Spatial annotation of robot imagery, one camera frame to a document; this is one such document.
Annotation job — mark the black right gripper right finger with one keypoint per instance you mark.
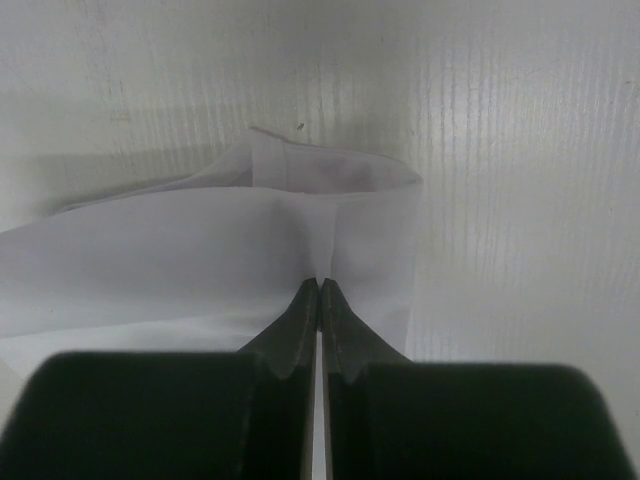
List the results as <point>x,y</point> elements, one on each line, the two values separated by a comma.
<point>388,417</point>

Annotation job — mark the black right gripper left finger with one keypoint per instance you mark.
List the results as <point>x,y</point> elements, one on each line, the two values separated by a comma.
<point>246,414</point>

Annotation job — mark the white t shirt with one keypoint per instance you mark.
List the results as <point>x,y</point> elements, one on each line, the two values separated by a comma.
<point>208,261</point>

